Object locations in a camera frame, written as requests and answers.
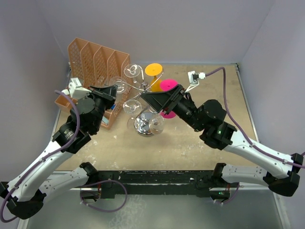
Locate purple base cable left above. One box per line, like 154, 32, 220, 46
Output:
80, 178, 129, 212

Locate clear glass front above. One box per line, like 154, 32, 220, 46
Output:
123, 99, 142, 131

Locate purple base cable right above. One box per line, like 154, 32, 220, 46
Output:
213, 183, 240, 206

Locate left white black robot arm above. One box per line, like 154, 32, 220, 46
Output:
0, 85, 118, 219

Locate aluminium frame rails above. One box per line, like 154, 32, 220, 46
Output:
16, 63, 291, 229

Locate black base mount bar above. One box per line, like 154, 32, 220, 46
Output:
95, 169, 241, 198

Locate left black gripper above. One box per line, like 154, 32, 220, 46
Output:
84, 84, 117, 132

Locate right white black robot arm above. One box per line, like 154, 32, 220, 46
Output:
140, 84, 304, 197

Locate chrome wine glass rack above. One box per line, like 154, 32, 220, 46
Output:
127, 67, 157, 137

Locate orange plastic goblet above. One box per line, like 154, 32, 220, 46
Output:
145, 63, 163, 92

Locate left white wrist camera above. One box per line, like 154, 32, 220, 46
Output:
61, 77, 91, 100

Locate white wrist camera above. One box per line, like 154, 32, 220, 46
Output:
61, 77, 91, 100
185, 71, 206, 93

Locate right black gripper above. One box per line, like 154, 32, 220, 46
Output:
141, 84, 204, 132

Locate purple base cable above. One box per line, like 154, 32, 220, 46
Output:
213, 183, 240, 206
80, 178, 129, 212

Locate orange plastic file organizer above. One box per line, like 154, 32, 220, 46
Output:
68, 38, 132, 130

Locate pink plastic goblet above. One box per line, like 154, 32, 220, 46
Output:
160, 79, 178, 119

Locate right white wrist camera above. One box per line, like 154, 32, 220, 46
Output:
185, 71, 206, 93

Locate clear wine glass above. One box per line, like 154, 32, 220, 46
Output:
123, 63, 142, 83
149, 114, 165, 135

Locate light blue item in organizer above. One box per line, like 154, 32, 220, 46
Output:
102, 116, 109, 125

